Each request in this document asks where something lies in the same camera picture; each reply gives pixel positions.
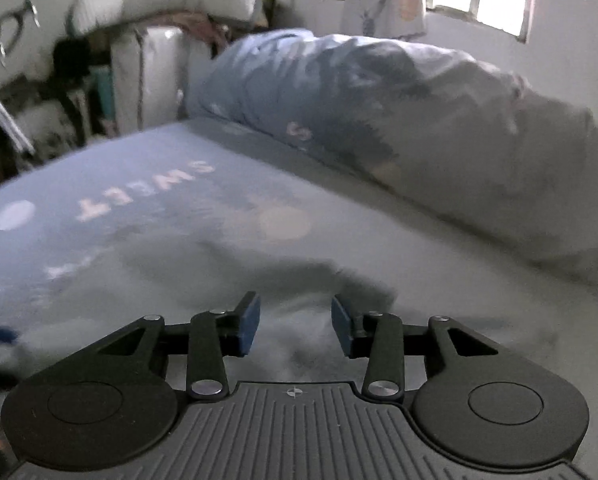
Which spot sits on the white hanging garment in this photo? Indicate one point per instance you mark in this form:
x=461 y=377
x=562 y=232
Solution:
x=379 y=5

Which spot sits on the light blue duvet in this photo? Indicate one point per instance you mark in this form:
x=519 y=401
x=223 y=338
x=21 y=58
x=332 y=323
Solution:
x=429 y=125

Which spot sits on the white wrapped bundle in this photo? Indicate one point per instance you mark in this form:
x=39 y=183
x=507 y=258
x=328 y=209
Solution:
x=164 y=75

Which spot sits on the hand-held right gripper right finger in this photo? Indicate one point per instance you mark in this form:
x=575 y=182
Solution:
x=341 y=325

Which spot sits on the white garment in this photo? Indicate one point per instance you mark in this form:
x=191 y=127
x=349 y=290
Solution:
x=379 y=5
x=299 y=350

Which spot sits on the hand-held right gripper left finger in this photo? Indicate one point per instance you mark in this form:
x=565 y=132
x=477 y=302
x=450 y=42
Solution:
x=248 y=325

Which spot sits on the pink cloth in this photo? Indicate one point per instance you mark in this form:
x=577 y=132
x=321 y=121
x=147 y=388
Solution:
x=204 y=25

